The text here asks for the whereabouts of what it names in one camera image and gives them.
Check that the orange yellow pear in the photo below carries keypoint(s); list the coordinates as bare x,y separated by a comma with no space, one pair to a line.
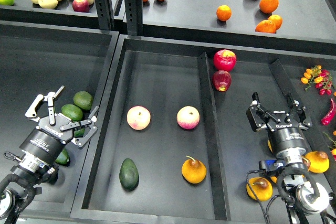
193,170

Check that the pink apple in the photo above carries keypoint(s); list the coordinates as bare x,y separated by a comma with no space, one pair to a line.
188,117
138,117

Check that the cherry tomato bunch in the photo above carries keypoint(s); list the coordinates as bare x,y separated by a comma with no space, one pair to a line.
319,78

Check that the dark red shelf apple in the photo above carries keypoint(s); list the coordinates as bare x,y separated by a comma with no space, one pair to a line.
81,6

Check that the red chili pepper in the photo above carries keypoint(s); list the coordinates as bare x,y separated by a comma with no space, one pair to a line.
330,114

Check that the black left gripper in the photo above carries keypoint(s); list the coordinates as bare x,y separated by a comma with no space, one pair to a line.
53,133

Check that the yellow pear right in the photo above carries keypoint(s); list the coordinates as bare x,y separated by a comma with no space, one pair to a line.
319,161

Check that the black left tray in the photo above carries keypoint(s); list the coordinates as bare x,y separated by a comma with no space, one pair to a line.
37,59

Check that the black middle tray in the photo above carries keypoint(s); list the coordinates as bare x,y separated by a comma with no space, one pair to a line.
166,75

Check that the small orange right shelf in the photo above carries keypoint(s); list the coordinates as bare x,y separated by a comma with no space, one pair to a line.
276,19

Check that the bright red apple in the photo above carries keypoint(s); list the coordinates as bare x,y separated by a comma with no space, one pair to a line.
224,60

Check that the orange on shelf middle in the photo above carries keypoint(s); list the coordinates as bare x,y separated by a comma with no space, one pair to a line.
224,13

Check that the yellow pear bottom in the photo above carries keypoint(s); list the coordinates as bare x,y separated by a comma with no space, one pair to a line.
262,189

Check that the orange front right shelf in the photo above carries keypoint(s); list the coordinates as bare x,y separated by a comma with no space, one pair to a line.
266,26

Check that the black tray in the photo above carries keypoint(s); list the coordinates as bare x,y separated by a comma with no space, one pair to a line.
37,59
166,75

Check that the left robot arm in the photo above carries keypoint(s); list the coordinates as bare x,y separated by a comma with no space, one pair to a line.
19,188

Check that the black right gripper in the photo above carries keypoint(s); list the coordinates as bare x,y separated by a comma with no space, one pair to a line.
284,132

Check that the yellow pear hidden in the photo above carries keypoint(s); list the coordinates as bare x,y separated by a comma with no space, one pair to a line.
269,146

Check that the green avocado top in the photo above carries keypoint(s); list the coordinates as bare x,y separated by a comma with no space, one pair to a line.
84,100

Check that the black shelf post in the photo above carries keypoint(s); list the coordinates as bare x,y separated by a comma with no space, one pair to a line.
134,17

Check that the dark green avocado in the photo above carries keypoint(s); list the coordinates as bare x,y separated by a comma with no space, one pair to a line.
128,175

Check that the pink apple right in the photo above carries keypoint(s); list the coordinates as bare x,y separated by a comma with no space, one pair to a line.
188,117

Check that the large orange on shelf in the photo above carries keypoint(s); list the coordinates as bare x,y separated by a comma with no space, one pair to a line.
268,6

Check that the pink apple left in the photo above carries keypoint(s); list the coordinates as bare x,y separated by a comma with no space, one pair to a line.
138,117

